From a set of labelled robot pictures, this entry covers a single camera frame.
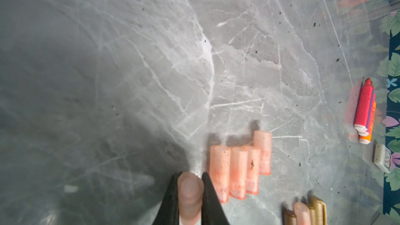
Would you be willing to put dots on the orange highlighter right group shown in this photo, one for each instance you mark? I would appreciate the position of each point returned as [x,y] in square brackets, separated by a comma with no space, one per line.
[302,213]

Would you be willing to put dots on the purple highlighter pen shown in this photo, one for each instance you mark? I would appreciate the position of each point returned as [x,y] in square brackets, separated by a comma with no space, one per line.
[369,120]

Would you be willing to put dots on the tan beige marker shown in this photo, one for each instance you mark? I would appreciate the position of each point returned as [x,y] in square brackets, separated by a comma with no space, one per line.
[321,210]

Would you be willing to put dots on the translucent pink pen cap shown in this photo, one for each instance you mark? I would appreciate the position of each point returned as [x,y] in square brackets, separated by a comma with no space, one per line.
[219,171]

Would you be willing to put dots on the brown cap beige marker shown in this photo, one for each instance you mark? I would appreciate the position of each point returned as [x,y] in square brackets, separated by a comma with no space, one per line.
[289,217]

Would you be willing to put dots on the dark brown marker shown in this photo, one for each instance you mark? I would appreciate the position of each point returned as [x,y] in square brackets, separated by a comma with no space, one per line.
[312,213]

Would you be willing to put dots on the white remote control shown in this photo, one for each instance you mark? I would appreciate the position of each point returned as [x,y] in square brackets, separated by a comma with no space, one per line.
[382,158]

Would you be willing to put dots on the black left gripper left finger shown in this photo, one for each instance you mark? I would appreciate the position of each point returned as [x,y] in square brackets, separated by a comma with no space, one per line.
[168,213]

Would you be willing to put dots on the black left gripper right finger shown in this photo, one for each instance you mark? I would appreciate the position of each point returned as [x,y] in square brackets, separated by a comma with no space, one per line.
[212,212]

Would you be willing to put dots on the pink red highlighter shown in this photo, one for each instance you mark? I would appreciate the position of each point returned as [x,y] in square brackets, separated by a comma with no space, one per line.
[364,108]

